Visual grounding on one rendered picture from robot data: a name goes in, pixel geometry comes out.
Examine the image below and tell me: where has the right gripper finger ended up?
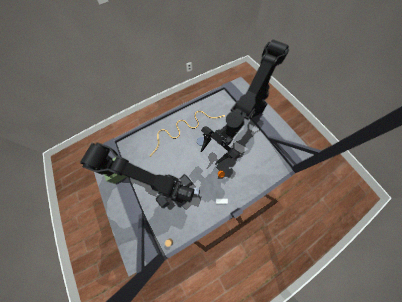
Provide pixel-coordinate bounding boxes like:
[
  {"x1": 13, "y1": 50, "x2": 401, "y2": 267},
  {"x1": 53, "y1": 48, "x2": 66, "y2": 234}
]
[
  {"x1": 215, "y1": 153, "x2": 232, "y2": 165},
  {"x1": 200, "y1": 134, "x2": 211, "y2": 152}
]

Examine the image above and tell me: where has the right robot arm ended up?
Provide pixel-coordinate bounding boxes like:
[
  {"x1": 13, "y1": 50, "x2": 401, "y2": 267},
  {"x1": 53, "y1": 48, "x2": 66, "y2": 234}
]
[{"x1": 212, "y1": 40, "x2": 289, "y2": 146}]

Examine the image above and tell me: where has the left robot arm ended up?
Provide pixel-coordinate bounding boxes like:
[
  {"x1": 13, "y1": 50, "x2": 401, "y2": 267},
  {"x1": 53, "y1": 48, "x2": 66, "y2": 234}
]
[{"x1": 80, "y1": 142, "x2": 195, "y2": 207}]

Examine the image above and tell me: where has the tan cylinder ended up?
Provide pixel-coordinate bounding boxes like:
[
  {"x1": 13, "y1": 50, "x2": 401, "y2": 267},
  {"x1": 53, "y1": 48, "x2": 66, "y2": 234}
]
[{"x1": 165, "y1": 239, "x2": 173, "y2": 247}]

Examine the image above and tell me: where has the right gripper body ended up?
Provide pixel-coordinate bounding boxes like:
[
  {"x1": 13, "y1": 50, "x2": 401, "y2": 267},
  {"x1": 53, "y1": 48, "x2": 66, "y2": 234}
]
[{"x1": 201, "y1": 125, "x2": 240, "y2": 160}]

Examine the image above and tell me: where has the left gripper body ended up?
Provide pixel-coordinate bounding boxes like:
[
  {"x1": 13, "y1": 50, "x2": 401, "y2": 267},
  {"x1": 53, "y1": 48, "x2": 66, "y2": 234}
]
[{"x1": 156, "y1": 174, "x2": 192, "y2": 208}]

